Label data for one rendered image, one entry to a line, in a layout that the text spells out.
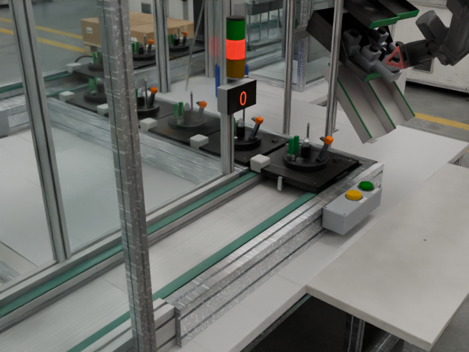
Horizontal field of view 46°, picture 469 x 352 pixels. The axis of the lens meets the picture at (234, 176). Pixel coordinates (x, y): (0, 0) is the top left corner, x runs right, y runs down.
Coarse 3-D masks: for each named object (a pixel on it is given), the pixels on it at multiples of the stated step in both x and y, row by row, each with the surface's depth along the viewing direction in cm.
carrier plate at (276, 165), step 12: (288, 144) 181; (276, 156) 172; (336, 156) 172; (264, 168) 165; (276, 168) 165; (288, 168) 165; (336, 168) 165; (348, 168) 166; (288, 180) 159; (300, 180) 158; (312, 180) 158; (324, 180) 158
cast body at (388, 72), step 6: (396, 54) 165; (378, 60) 170; (384, 60) 166; (390, 60) 164; (396, 60) 164; (378, 66) 168; (384, 66) 167; (390, 66) 165; (378, 72) 169; (384, 72) 167; (390, 72) 166; (396, 72) 166; (390, 78) 166; (396, 78) 168
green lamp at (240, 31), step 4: (228, 20) 141; (244, 20) 142; (228, 24) 142; (232, 24) 141; (236, 24) 141; (240, 24) 141; (244, 24) 143; (228, 28) 142; (232, 28) 141; (236, 28) 141; (240, 28) 142; (244, 28) 143; (228, 32) 143; (232, 32) 142; (236, 32) 142; (240, 32) 142; (244, 32) 144; (228, 36) 143; (232, 36) 142; (236, 36) 142; (240, 36) 143; (244, 36) 144; (232, 40) 143; (236, 40) 143; (240, 40) 143
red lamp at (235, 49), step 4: (228, 40) 144; (244, 40) 144; (228, 44) 144; (232, 44) 143; (236, 44) 143; (240, 44) 144; (244, 44) 145; (228, 48) 144; (232, 48) 144; (236, 48) 144; (240, 48) 144; (244, 48) 145; (228, 52) 145; (232, 52) 144; (236, 52) 144; (240, 52) 145; (244, 52) 146; (228, 56) 145; (232, 56) 145; (236, 56) 145; (240, 56) 145; (244, 56) 146
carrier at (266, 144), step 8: (240, 120) 179; (240, 128) 180; (248, 128) 194; (240, 136) 181; (248, 136) 182; (256, 136) 182; (264, 136) 187; (272, 136) 187; (240, 144) 176; (248, 144) 177; (256, 144) 179; (264, 144) 181; (272, 144) 181; (280, 144) 181; (240, 152) 175; (248, 152) 175; (256, 152) 175; (264, 152) 175; (240, 160) 170; (248, 160) 170
